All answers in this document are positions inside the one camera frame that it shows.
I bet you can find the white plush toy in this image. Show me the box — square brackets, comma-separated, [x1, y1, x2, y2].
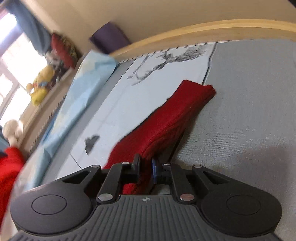
[3, 120, 23, 148]

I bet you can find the blue curtain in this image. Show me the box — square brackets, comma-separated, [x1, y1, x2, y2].
[6, 1, 52, 56]

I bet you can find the bright red folded garment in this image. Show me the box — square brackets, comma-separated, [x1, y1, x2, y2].
[0, 147, 25, 223]

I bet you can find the yellow plush toy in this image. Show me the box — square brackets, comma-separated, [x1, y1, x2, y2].
[26, 65, 55, 106]

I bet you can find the red patterned cushion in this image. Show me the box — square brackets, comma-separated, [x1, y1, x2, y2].
[51, 33, 82, 69]

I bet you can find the wooden bed frame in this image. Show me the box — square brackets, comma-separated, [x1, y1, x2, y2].
[20, 19, 295, 156]

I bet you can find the dark red knit sweater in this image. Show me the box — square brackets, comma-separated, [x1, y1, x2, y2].
[104, 80, 216, 195]

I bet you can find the grey printed bed sheet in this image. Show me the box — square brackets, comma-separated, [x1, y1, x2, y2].
[17, 38, 296, 209]

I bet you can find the purple cushion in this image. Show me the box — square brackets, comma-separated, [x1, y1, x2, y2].
[89, 22, 131, 54]

